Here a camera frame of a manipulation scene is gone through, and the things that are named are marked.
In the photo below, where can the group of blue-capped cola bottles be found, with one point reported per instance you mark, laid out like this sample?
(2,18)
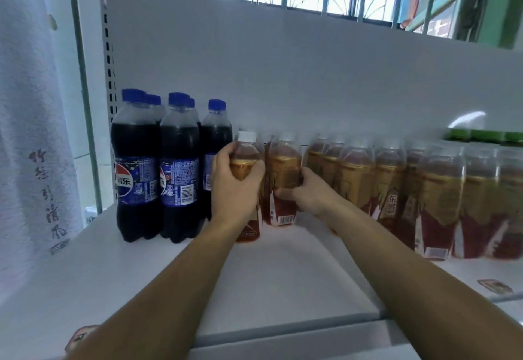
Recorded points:
(180,167)

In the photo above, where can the small brass pendant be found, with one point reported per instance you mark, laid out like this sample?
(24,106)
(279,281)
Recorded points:
(53,22)

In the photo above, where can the row of green-capped bottles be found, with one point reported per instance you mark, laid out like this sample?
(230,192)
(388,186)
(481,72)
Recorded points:
(486,136)

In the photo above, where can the white metal shelf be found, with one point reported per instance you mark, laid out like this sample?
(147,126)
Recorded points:
(327,69)

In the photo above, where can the white panelled door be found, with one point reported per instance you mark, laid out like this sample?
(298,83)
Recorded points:
(90,110)

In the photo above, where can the person's left forearm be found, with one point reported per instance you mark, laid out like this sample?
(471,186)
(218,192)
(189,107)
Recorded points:
(155,306)

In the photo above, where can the person's right hand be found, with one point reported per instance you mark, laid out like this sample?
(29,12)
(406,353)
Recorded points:
(315,194)

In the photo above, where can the row of amber drink bottles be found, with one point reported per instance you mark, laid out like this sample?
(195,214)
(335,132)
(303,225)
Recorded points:
(441,200)

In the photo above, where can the person's left hand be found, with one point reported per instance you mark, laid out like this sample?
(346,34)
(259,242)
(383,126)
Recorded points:
(233,200)

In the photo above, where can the grey shelf label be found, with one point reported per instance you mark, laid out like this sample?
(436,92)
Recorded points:
(496,285)

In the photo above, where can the red-bordered shelf label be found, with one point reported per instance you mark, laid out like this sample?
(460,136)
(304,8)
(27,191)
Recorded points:
(79,338)

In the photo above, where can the white bamboo print curtain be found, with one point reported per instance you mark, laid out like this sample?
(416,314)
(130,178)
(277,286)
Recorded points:
(33,143)

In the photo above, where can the person's right forearm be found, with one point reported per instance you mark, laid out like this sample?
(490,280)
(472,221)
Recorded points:
(417,290)

